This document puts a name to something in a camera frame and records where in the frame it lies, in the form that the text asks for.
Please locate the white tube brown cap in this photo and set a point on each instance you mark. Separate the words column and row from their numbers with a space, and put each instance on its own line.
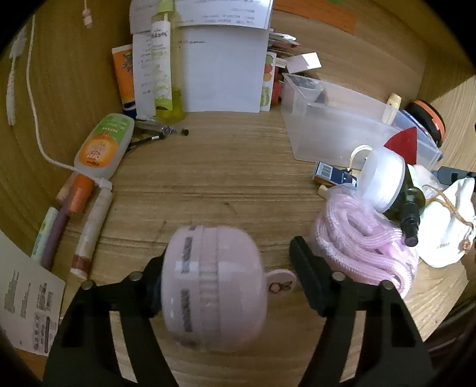
column 93, row 230

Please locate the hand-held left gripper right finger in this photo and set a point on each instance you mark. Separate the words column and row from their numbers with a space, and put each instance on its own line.
column 303, row 260

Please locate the pink round case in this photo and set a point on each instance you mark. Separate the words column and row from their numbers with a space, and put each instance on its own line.
column 223, row 290

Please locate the pink round key tag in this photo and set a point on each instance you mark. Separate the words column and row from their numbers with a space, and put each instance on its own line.
column 280, row 281

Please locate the cream small bottle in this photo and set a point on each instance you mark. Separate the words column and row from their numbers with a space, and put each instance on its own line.
column 392, row 108

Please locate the black metal drawing compass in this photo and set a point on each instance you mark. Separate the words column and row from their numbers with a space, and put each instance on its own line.
column 169, row 130

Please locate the brown small tube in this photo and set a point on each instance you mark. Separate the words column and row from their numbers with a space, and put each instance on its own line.
column 65, row 189

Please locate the white printed paper sheet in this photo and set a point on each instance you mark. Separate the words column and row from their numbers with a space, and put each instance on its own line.
column 223, row 11

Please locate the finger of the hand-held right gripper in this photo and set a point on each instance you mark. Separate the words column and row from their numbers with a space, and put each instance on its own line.
column 453, row 173

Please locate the dark green spray bottle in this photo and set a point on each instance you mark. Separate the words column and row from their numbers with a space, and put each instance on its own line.
column 409, row 201

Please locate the white pink folded card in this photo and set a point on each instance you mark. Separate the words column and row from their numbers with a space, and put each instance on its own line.
column 305, row 61

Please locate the orange paper note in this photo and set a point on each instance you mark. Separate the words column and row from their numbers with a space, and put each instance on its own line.
column 316, row 13

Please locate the green yellow spray bottle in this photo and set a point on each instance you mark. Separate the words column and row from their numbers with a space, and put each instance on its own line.
column 173, row 108

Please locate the red felt cloth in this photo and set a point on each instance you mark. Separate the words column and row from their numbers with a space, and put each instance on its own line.
column 403, row 143

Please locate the printed paper form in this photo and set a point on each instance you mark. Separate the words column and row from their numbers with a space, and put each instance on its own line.
column 29, row 297

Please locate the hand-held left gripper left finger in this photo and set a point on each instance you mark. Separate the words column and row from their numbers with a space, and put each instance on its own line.
column 148, row 294

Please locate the wooden desk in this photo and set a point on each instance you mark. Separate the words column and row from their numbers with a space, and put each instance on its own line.
column 223, row 178

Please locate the purple pen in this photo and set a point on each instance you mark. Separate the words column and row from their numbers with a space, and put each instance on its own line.
column 55, row 238

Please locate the narrow printed paper sheet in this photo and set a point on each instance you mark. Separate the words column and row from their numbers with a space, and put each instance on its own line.
column 143, row 74

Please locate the fruit print box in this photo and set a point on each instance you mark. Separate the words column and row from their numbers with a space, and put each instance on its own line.
column 268, row 93

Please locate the light green tube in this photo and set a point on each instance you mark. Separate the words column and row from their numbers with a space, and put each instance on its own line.
column 42, row 234

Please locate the white blank paper sheet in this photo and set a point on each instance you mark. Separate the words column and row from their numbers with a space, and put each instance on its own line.
column 223, row 74

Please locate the orange and green tube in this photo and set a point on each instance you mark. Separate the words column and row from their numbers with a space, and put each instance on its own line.
column 104, row 145

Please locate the orange black round case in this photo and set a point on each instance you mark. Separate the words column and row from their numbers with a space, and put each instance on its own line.
column 431, row 119

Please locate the orange box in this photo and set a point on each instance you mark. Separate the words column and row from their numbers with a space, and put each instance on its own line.
column 124, row 78

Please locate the blue small box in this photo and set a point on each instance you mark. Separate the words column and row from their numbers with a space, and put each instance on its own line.
column 334, row 174

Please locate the clear plastic bin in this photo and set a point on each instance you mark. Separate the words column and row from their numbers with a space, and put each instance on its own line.
column 327, row 130

